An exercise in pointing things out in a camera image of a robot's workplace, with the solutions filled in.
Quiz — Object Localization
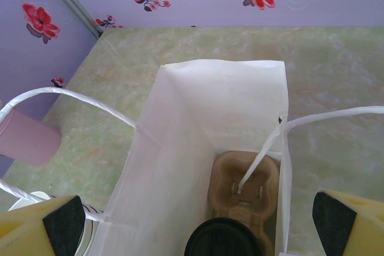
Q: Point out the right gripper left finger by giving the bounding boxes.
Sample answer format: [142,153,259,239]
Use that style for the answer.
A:
[0,195,88,256]

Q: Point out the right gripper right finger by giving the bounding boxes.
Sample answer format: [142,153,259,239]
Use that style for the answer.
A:
[311,189,384,256]

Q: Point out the brown pulp cup carrier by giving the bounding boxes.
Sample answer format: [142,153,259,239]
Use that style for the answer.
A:
[206,150,281,256]

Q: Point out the white paper takeout bag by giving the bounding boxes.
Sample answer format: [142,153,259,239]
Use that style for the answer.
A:
[0,59,384,256]

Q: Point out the stack of paper cups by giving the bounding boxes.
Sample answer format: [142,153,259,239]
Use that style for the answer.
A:
[7,191,101,256]

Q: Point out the pink straw holder cup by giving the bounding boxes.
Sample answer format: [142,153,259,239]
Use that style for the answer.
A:
[0,109,62,167]

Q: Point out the aluminium left corner post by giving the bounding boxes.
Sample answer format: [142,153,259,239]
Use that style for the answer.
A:
[32,0,104,40]

